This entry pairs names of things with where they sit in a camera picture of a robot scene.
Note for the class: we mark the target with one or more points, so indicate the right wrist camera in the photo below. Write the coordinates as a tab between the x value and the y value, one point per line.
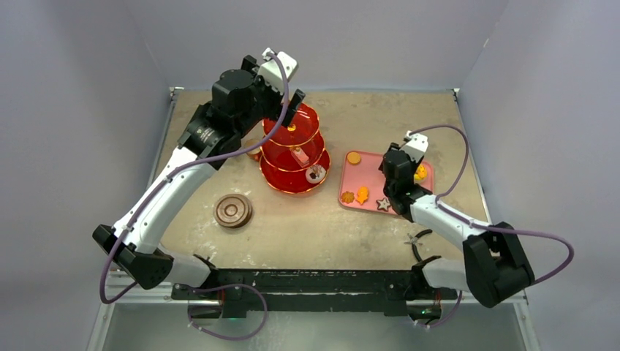
415	145

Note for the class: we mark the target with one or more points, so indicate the white star cookie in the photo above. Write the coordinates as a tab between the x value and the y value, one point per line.
383	204

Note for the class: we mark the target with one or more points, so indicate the pink cake slice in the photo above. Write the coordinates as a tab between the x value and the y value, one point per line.
300	156

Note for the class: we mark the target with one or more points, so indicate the orange fish cookie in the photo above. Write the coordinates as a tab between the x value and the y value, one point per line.
362	195

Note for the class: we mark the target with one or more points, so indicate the orange flower cookie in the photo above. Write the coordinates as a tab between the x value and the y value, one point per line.
347	197

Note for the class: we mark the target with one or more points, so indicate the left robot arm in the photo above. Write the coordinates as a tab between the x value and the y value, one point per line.
240	99

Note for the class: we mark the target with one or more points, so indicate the yellow frosted donut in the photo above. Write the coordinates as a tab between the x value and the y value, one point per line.
421	173

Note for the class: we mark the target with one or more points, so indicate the black handled pliers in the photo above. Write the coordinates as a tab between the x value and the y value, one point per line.
414	241

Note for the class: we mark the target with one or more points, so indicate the round orange cookie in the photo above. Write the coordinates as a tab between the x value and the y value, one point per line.
353	158

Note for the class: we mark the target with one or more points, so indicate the pink serving tray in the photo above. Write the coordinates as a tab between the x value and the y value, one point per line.
367	174

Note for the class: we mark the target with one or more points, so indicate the black base frame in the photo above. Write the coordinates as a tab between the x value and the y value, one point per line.
395	293

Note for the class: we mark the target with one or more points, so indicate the small brown cup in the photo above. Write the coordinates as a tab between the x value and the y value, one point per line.
254	151

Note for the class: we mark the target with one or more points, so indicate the red three-tier cake stand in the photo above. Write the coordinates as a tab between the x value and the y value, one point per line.
277	166

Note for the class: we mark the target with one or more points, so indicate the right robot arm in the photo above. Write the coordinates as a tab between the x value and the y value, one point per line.
494	265

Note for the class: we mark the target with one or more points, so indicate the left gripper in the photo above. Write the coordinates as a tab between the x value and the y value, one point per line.
278	110

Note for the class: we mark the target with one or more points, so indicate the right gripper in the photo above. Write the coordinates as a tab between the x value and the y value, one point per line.
406	171

